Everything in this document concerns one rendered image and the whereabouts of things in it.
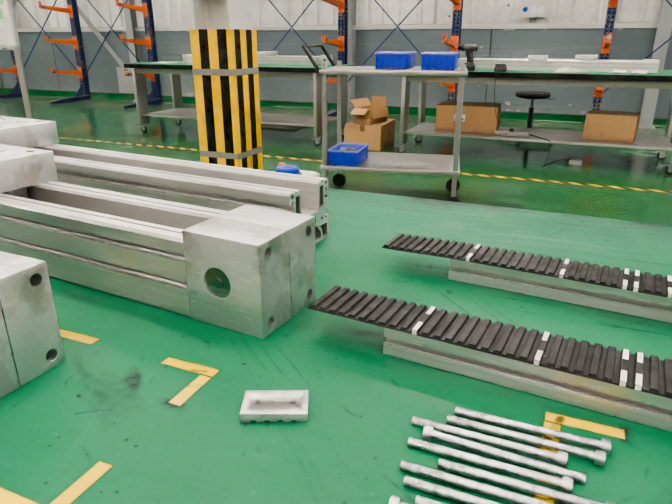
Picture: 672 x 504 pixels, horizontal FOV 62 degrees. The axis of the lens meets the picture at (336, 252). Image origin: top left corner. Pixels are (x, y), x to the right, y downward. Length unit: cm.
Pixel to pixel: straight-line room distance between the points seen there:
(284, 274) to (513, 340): 22
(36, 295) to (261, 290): 18
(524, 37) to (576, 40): 63
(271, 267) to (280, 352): 8
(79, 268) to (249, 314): 24
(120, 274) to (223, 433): 27
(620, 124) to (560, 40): 293
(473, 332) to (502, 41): 777
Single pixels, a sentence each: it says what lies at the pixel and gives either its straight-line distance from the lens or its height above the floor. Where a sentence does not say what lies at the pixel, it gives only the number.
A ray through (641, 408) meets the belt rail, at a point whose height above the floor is 79.
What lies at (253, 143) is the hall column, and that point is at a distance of 404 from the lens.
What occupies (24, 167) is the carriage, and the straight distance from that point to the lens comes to 83.
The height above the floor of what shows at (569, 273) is 81.
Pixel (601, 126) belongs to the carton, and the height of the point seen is 34.
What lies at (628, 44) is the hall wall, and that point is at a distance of 814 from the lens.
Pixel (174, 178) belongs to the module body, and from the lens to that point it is 82.
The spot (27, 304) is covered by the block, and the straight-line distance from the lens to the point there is 52.
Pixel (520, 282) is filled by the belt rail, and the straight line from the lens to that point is 66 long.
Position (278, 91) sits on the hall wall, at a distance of 932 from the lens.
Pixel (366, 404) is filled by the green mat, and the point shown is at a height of 78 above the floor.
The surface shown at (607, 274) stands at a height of 81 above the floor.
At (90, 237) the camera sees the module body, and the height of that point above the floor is 84.
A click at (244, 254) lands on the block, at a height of 86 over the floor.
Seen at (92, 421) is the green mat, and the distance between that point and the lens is 47.
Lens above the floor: 105
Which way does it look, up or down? 21 degrees down
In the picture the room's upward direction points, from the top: straight up
